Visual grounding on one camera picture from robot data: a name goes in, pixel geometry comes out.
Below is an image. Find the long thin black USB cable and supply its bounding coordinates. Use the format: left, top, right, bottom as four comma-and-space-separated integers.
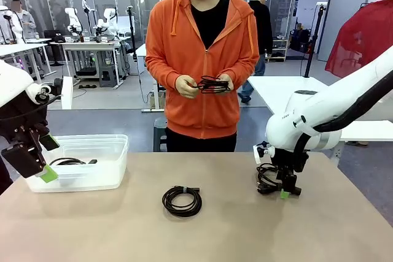
195, 75, 232, 94

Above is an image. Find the person's right hand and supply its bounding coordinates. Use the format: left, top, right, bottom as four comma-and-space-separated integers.
174, 74, 200, 99

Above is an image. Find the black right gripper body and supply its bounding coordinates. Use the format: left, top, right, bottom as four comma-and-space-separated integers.
270, 147, 310, 183

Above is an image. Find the black tripod stand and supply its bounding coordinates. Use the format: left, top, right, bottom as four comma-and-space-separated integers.
303, 2, 328, 79

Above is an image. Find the white lab desk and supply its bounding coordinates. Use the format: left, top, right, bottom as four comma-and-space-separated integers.
0, 38, 58, 87

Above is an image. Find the black power cable angled plug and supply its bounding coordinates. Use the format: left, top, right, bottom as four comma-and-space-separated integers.
255, 163, 304, 196

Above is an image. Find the black equipment pile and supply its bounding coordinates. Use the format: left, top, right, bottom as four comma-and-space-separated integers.
289, 28, 314, 54

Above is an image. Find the black power cord rectangular connector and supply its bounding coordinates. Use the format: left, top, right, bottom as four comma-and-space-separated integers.
48, 156, 98, 167

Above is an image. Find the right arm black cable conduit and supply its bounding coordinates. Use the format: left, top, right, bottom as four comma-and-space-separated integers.
294, 68, 393, 152

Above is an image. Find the person's right forearm orange sleeve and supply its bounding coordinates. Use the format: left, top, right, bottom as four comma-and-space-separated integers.
144, 56, 185, 91

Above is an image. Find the red cloth cape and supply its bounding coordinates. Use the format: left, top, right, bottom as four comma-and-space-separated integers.
325, 0, 393, 79

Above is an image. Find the dark grey stool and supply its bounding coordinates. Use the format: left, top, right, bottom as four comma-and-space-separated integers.
152, 117, 168, 152

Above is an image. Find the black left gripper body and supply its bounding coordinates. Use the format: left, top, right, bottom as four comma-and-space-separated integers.
0, 94, 49, 140

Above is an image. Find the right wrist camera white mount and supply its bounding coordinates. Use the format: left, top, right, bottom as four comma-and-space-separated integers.
252, 141, 274, 165

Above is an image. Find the person in orange hoodie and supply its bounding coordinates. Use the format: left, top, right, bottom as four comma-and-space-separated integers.
144, 0, 260, 152

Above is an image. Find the grey lab workbench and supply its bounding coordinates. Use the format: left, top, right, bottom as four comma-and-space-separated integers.
50, 40, 123, 90

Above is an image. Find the person's left hand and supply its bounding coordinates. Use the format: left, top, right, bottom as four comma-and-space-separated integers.
216, 73, 235, 93

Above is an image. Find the white standing desk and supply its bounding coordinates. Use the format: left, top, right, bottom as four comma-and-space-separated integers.
134, 43, 160, 113

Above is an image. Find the bystander in black sweater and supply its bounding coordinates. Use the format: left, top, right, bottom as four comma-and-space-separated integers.
238, 0, 274, 105

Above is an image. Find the grey plastic step stool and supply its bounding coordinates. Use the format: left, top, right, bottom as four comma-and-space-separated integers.
98, 66, 119, 88

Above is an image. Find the bystander in grey hoodie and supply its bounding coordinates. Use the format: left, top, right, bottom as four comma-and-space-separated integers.
10, 0, 37, 40

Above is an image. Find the person's left forearm orange sleeve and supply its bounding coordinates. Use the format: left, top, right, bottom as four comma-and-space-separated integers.
228, 56, 260, 91

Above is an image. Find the thick braided black cable coil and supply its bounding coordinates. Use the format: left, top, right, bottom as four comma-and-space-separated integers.
161, 185, 203, 217

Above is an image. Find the white side table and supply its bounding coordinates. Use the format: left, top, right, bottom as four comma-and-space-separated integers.
247, 75, 393, 164

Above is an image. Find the white shoe rack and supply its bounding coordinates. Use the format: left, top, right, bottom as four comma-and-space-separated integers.
266, 39, 289, 63

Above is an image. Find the thin black camera tripod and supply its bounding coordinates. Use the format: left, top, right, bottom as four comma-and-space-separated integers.
126, 6, 138, 60

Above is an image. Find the clear plastic storage bin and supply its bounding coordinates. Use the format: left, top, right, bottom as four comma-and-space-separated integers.
23, 134, 129, 194

